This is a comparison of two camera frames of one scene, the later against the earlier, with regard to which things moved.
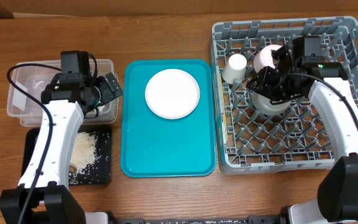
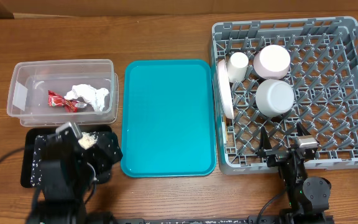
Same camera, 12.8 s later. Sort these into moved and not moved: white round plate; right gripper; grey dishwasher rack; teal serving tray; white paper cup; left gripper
Moved: white round plate; left gripper; right gripper
Not moved: white paper cup; grey dishwasher rack; teal serving tray
